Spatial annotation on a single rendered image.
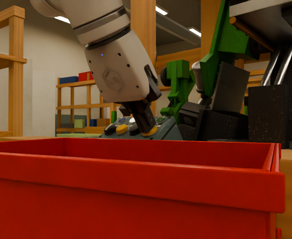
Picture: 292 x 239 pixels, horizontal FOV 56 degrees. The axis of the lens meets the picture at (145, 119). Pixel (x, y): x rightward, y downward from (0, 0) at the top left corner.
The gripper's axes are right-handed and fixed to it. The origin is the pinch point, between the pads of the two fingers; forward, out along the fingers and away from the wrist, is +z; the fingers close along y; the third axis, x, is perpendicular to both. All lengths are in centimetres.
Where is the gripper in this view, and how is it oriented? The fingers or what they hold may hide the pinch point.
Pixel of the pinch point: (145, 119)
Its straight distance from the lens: 49.1
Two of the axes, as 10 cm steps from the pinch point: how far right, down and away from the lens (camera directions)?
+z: 3.7, 8.3, 4.2
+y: 7.6, -0.1, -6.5
